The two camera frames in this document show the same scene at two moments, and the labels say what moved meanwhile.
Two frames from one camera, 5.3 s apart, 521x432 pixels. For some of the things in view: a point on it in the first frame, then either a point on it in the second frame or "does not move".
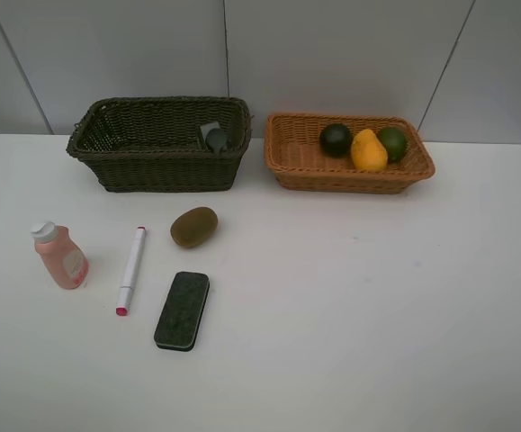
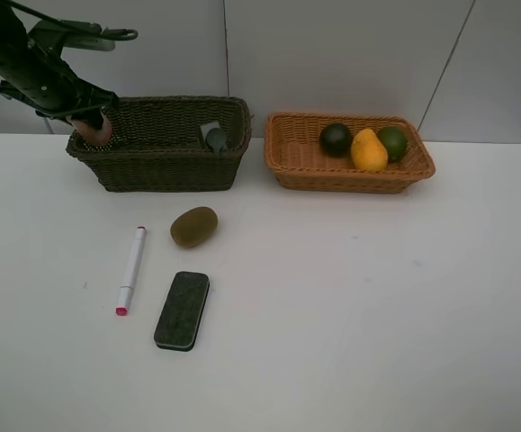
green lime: x=395 y=142 does not move
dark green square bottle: x=214 y=136 does not move
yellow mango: x=367 y=152 does not move
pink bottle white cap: x=62 y=256 → x=93 y=136
